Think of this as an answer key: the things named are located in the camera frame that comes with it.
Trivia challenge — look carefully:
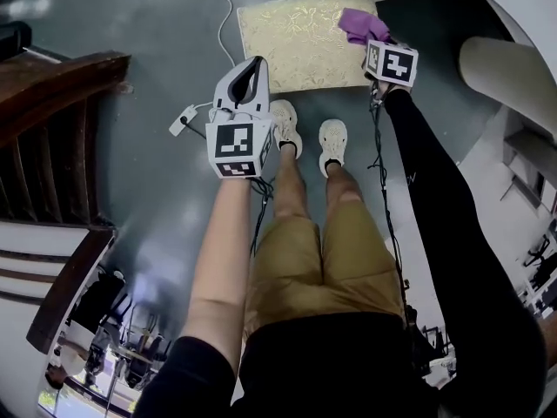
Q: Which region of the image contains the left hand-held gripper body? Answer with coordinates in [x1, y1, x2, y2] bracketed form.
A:
[205, 106, 276, 180]

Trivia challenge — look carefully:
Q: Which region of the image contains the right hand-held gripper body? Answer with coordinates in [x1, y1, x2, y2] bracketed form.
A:
[363, 38, 420, 89]

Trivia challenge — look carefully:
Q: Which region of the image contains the purple cloth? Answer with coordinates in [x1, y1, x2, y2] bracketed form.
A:
[338, 8, 393, 45]

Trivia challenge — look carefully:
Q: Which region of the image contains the cream upholstered footstool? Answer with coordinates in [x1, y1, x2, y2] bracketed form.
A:
[237, 0, 380, 96]

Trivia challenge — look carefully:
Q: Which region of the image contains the person's left forearm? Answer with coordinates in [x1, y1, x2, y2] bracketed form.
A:
[182, 177, 254, 343]

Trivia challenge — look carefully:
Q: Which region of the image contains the person's right forearm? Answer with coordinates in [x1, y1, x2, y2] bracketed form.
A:
[372, 80, 476, 282]

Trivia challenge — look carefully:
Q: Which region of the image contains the white curved counter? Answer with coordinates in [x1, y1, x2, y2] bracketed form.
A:
[313, 0, 557, 142]

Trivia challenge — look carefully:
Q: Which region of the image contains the person's left white shoe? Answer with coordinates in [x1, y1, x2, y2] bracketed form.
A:
[269, 98, 304, 161]

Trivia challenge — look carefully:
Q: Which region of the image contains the white power strip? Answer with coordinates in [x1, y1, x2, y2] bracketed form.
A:
[168, 104, 198, 138]

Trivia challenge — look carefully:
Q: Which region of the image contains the person's left leg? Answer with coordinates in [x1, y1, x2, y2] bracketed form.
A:
[273, 144, 311, 222]

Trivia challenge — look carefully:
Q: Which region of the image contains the person's leg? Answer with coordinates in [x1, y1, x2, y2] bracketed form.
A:
[325, 161, 365, 218]
[273, 144, 311, 222]

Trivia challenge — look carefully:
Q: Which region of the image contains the person's right leg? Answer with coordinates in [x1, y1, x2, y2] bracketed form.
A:
[325, 161, 365, 218]

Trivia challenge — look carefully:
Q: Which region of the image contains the grey step shelf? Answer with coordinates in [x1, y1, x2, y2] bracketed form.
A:
[500, 131, 557, 218]

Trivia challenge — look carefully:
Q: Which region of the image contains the black bin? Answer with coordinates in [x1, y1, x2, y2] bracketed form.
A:
[0, 20, 32, 63]

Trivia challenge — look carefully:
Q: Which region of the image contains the white brown striped bed base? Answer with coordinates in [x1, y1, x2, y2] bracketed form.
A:
[0, 219, 91, 305]

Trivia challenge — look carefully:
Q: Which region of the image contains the person's black shirt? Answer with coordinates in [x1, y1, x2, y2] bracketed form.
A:
[134, 311, 547, 418]

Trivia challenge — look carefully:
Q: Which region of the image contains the black plug cable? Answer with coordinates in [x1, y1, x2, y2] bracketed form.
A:
[180, 115, 208, 141]

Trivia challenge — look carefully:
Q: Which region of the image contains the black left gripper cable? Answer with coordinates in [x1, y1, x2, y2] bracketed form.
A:
[250, 176, 276, 257]

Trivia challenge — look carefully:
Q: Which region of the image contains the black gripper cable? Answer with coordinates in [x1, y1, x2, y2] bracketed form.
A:
[367, 84, 415, 322]
[250, 176, 276, 257]

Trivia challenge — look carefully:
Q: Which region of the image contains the white power cable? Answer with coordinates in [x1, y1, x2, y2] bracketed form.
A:
[191, 0, 237, 111]

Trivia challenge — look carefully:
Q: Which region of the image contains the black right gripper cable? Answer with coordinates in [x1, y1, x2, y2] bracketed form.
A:
[367, 84, 415, 322]

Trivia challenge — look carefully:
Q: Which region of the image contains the brown wooden slatted frame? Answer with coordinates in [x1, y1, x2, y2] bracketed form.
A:
[0, 50, 132, 353]

